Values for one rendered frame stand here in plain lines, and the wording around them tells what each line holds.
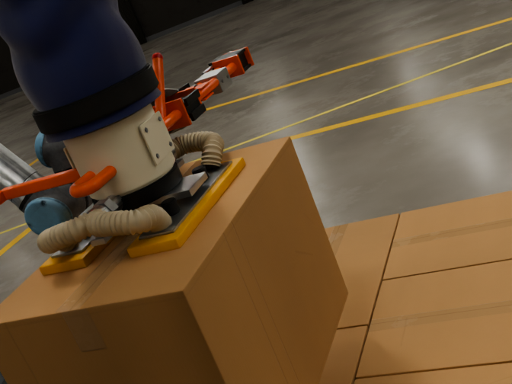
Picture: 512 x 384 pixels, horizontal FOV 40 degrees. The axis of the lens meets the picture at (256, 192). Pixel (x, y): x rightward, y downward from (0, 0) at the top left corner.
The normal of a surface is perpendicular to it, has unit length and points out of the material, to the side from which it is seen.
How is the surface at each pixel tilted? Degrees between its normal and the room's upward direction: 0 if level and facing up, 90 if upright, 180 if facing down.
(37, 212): 90
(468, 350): 0
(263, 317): 90
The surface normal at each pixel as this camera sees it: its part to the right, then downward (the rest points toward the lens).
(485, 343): -0.36, -0.88
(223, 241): 0.89, -0.21
